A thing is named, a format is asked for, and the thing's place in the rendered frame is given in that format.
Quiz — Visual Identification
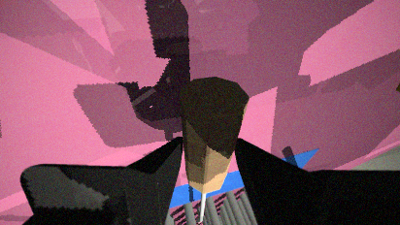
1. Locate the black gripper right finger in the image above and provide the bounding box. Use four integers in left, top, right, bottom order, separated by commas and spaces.
234, 138, 400, 225

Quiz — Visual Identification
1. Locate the blue flat strip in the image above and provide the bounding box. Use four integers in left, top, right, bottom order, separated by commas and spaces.
169, 148, 320, 208

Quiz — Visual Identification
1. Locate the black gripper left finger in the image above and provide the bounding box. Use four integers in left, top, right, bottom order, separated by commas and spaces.
20, 137, 183, 225

